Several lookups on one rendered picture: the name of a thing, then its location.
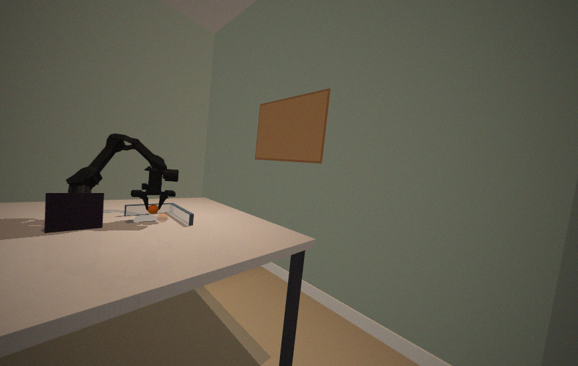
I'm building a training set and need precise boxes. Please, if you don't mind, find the clear low corner wall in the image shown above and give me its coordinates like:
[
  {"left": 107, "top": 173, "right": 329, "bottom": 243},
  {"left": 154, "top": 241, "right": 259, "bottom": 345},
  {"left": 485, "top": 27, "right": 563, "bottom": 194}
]
[{"left": 126, "top": 204, "right": 190, "bottom": 225}]

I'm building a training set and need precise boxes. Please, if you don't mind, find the grey l-shaped wall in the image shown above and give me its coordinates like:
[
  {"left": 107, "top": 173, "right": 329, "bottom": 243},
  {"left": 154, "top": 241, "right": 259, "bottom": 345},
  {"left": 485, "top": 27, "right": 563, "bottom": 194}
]
[{"left": 124, "top": 203, "right": 194, "bottom": 226}]

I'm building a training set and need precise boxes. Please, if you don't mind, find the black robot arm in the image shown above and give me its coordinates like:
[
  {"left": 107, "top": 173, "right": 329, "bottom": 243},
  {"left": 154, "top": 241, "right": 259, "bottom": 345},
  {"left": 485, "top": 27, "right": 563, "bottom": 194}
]
[{"left": 66, "top": 134, "right": 178, "bottom": 193}]

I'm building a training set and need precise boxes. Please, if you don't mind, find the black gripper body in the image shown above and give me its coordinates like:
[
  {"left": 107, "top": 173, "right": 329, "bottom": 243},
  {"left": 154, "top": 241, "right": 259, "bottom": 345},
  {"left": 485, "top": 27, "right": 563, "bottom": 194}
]
[{"left": 131, "top": 180, "right": 176, "bottom": 198}]

